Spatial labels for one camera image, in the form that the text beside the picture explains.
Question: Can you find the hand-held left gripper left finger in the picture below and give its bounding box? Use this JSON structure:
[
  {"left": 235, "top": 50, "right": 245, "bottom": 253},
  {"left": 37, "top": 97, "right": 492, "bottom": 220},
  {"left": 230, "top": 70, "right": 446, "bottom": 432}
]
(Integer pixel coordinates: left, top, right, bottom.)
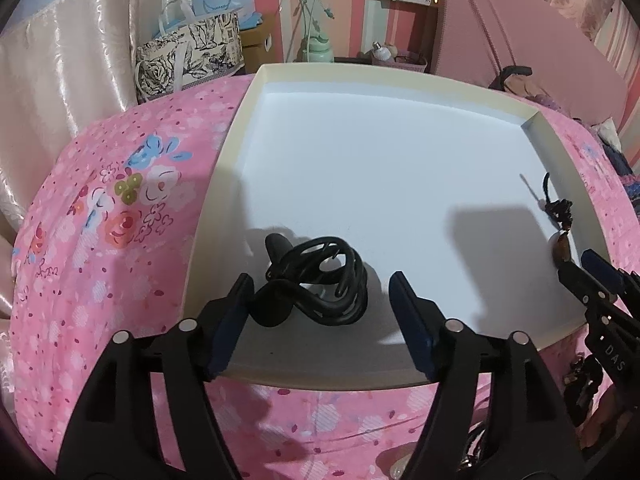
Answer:
[{"left": 55, "top": 274, "right": 255, "bottom": 480}]

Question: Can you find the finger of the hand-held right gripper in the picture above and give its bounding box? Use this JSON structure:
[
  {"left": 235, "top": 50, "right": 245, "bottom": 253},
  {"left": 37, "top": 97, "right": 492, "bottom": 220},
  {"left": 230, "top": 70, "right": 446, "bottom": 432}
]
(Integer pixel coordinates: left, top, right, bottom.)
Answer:
[
  {"left": 581, "top": 249, "right": 640, "bottom": 306},
  {"left": 557, "top": 262, "right": 640, "bottom": 391}
]

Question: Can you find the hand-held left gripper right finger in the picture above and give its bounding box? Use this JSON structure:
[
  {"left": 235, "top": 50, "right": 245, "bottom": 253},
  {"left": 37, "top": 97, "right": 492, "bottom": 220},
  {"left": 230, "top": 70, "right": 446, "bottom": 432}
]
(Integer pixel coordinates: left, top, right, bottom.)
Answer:
[{"left": 389, "top": 271, "right": 586, "bottom": 480}]

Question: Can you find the black cord necklace with pendant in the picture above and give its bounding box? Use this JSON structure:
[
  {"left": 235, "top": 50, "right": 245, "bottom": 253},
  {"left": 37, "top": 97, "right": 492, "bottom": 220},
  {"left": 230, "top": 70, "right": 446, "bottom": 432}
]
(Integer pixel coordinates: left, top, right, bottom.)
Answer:
[{"left": 520, "top": 172, "right": 576, "bottom": 267}]

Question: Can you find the black hair claw clip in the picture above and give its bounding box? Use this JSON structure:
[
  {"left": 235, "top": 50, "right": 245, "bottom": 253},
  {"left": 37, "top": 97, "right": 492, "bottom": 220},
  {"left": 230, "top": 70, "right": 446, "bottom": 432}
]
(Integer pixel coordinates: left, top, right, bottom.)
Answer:
[{"left": 250, "top": 232, "right": 369, "bottom": 328}]

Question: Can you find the white box tray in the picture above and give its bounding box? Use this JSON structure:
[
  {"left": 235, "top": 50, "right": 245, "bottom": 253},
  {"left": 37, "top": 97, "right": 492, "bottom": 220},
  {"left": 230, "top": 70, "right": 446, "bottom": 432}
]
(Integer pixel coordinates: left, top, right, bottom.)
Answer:
[{"left": 185, "top": 62, "right": 618, "bottom": 392}]

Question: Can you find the dark blue cloth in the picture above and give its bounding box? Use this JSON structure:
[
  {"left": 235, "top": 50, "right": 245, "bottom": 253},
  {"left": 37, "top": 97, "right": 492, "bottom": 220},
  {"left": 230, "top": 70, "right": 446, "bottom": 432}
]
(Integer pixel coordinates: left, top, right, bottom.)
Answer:
[{"left": 595, "top": 117, "right": 640, "bottom": 187}]

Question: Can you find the pink floral blanket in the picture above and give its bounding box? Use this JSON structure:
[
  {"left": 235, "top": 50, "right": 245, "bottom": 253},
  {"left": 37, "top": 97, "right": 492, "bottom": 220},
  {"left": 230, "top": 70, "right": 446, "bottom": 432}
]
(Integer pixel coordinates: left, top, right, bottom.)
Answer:
[{"left": 10, "top": 72, "right": 640, "bottom": 480}]

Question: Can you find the pink padded headboard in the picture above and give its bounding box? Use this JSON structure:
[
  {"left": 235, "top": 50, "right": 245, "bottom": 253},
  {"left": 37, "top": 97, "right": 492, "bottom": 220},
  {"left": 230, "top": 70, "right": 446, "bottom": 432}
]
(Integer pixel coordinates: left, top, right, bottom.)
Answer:
[{"left": 430, "top": 0, "right": 632, "bottom": 131}]

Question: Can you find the small purple basket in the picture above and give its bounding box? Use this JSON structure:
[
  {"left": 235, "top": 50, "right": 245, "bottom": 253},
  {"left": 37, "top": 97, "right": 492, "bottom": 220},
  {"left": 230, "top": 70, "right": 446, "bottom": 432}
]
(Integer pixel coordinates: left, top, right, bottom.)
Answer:
[{"left": 394, "top": 52, "right": 429, "bottom": 74}]

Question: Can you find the pink floral curtain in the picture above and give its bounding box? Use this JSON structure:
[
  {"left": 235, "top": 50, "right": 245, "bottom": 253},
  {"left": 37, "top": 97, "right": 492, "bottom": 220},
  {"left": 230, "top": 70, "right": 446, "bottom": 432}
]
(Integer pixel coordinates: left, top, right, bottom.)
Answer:
[{"left": 534, "top": 0, "right": 640, "bottom": 78}]

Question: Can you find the floral print tote bag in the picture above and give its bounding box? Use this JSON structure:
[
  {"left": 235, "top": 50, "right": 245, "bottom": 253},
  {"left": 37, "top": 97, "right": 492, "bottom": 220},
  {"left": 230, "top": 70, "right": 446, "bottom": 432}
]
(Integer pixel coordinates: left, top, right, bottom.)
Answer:
[{"left": 134, "top": 0, "right": 246, "bottom": 103}]

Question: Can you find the green water bottle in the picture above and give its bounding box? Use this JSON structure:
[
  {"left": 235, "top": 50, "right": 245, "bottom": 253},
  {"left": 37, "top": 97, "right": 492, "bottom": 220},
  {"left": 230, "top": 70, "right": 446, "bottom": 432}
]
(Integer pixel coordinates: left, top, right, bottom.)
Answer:
[{"left": 299, "top": 35, "right": 335, "bottom": 65}]

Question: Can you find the brown cardboard box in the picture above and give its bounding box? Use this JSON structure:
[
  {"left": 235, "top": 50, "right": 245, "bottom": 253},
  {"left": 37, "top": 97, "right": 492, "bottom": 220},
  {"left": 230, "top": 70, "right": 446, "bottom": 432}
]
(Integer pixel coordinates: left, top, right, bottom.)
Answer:
[{"left": 239, "top": 10, "right": 282, "bottom": 81}]

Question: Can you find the cream satin curtain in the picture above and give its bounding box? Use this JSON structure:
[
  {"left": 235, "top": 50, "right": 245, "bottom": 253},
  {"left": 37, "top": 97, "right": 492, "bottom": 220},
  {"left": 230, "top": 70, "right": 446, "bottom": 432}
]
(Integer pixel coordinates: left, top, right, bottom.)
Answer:
[{"left": 0, "top": 0, "right": 201, "bottom": 461}]

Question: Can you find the light blue gift bag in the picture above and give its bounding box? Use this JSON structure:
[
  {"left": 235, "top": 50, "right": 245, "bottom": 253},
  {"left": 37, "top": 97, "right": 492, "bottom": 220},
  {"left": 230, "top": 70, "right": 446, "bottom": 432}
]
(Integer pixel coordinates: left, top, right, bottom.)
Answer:
[{"left": 192, "top": 0, "right": 261, "bottom": 28}]

